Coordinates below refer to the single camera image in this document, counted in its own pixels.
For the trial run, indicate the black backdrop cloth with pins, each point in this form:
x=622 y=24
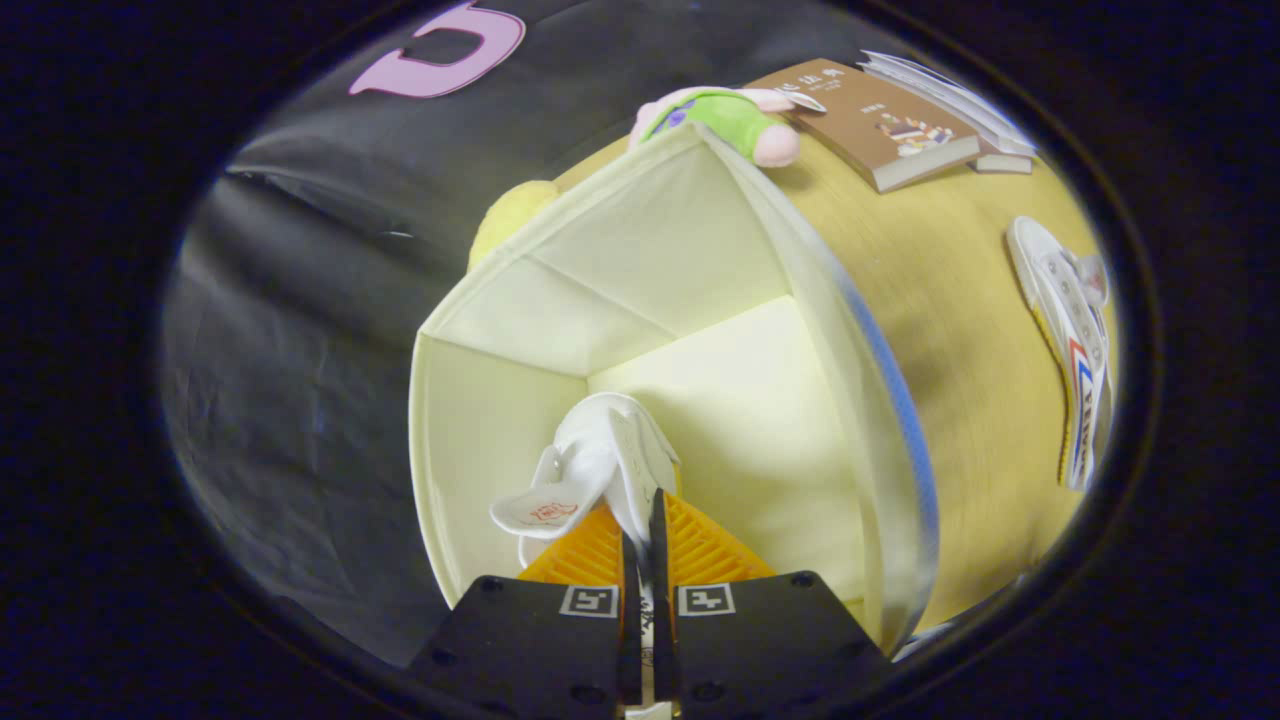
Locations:
x=300 y=350

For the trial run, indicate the beige fabric storage box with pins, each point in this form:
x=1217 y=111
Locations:
x=700 y=400

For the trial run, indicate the green and pink plush toy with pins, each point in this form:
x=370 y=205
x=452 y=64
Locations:
x=740 y=120

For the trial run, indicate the white book with patterned cover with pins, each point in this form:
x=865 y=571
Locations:
x=1010 y=145

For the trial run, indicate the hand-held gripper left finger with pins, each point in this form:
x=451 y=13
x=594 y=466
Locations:
x=630 y=640

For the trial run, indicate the white canvas shoe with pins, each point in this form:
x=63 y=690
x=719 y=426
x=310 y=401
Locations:
x=1075 y=350
x=600 y=450

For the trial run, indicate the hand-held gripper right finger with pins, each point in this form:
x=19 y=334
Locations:
x=662 y=600

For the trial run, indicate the light brown book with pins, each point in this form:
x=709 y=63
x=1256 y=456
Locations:
x=860 y=115

